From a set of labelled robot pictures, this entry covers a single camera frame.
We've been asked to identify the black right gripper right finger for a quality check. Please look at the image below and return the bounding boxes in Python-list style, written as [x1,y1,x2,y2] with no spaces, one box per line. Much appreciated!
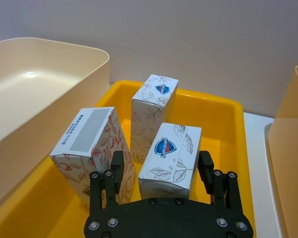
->
[197,150,243,211]

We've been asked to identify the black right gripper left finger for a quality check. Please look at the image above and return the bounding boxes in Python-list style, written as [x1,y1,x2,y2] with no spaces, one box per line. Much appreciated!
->
[88,150,126,212]

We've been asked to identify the soap box with grey leaves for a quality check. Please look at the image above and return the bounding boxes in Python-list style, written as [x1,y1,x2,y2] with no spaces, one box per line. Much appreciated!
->
[138,122,203,200]

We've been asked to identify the soap box with red leaves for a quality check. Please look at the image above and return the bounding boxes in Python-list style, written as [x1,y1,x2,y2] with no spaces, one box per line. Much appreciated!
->
[49,106,137,212]

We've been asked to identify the yellow plastic tray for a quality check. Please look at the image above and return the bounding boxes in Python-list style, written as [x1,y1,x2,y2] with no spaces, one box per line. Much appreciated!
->
[0,79,258,238]

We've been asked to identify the tall soap box, brown leaves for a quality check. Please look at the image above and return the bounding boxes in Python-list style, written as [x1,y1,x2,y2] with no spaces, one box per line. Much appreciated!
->
[131,73,178,164]

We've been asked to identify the orange-yellow plastic bin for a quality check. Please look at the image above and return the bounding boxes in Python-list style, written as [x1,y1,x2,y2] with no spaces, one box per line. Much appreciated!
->
[267,63,298,238]

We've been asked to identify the cream plastic bin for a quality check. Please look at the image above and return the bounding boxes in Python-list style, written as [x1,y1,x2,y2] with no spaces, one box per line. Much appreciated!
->
[0,37,111,217]

